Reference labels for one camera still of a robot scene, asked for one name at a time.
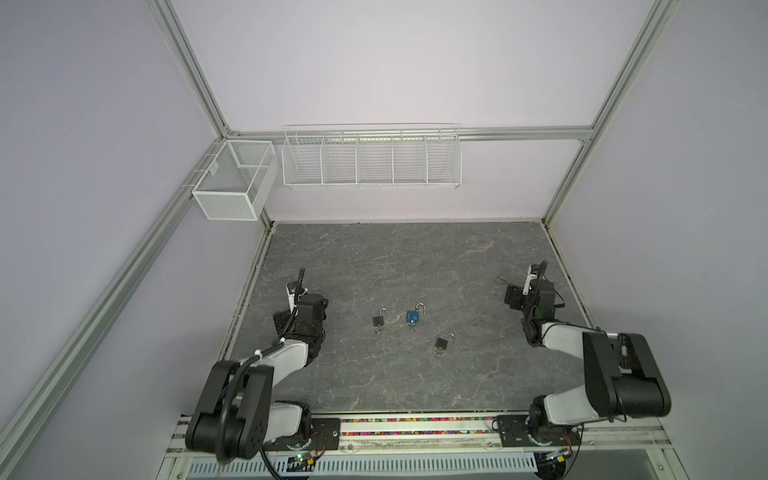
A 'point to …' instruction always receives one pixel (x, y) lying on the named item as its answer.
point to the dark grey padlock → (441, 343)
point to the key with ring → (378, 331)
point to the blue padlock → (414, 315)
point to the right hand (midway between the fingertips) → (528, 289)
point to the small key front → (437, 353)
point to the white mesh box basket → (239, 179)
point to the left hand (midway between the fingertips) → (297, 307)
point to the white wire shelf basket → (372, 156)
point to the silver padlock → (380, 320)
